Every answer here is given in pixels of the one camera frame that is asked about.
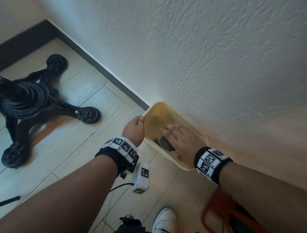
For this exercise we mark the orange metal stool frame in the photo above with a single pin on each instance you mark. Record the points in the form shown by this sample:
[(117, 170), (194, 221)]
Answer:
[(220, 206)]

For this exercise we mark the person's left fingers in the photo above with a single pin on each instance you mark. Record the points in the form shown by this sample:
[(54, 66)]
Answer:
[(140, 120)]

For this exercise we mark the black device on body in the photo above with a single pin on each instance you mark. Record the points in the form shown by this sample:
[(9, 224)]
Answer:
[(130, 224)]

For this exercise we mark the wristband with marker blocks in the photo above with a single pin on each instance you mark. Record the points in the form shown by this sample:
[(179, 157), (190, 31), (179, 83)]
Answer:
[(209, 160), (122, 148)]

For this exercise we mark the person's right hand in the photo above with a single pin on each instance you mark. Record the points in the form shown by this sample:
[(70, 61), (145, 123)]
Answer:
[(184, 144)]

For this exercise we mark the black rod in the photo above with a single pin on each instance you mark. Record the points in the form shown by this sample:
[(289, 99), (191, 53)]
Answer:
[(9, 201)]

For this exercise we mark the person's left forearm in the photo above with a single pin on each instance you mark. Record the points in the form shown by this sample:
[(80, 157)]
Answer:
[(62, 199)]

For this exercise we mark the dark scrubbing sponge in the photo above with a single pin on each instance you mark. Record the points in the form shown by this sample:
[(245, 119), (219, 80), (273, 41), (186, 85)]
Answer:
[(165, 144)]

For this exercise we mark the left wristband with marker blocks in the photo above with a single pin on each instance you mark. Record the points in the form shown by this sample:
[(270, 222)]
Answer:
[(122, 148)]

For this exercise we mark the yellow plastic tub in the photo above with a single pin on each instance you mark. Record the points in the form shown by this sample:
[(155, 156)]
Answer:
[(153, 120)]

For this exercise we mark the right wristband with marker blocks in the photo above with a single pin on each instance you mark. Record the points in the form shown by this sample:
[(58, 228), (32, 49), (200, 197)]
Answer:
[(209, 160)]

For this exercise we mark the person's right forearm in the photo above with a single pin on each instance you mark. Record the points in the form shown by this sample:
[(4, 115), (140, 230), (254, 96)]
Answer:
[(263, 194)]

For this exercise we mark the white shoe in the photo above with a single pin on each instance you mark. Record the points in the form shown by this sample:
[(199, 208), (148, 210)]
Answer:
[(165, 220)]

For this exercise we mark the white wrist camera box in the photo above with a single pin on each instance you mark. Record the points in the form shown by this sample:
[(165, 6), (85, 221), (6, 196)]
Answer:
[(142, 176)]

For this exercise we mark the person's right fingers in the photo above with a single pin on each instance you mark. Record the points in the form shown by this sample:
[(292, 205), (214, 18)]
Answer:
[(170, 131)]

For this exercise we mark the dark baseboard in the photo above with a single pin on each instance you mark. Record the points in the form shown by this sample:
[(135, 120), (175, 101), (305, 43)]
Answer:
[(96, 63)]

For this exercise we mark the person's left hand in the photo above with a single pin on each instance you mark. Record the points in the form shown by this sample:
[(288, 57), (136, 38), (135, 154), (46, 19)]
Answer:
[(133, 132)]

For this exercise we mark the black ornate table base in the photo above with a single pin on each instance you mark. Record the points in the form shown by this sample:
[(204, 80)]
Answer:
[(28, 100)]

